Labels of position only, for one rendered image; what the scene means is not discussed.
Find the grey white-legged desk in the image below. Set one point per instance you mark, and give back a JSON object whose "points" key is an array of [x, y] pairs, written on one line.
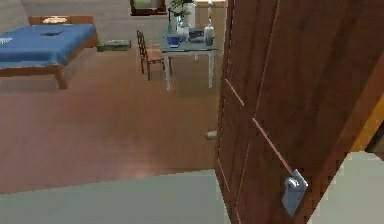
{"points": [[188, 50]]}

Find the brown wooden chair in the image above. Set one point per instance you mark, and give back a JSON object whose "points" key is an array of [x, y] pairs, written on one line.
{"points": [[148, 55]]}

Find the blue bowl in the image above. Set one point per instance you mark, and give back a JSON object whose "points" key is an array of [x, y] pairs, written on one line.
{"points": [[173, 40]]}

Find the white bottle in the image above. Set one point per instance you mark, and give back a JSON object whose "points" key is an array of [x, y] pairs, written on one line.
{"points": [[209, 32]]}

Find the green glass bottle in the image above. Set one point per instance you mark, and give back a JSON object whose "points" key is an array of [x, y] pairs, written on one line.
{"points": [[170, 26]]}

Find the green house plant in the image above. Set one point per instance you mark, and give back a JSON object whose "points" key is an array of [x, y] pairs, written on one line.
{"points": [[181, 10]]}

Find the green flat box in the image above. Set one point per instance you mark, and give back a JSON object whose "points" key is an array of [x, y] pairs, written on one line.
{"points": [[114, 45]]}

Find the brown wooden room door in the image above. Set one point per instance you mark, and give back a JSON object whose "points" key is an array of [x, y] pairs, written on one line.
{"points": [[300, 83]]}

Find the dark framed window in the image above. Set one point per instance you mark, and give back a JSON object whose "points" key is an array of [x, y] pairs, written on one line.
{"points": [[148, 7]]}

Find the dark blue item on bed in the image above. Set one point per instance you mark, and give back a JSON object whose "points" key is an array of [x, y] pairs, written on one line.
{"points": [[51, 33]]}

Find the pale pillow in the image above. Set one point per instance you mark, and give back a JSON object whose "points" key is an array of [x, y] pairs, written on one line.
{"points": [[55, 20]]}

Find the blue covered wooden bed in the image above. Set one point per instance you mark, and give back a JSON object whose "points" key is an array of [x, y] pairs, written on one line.
{"points": [[40, 45]]}

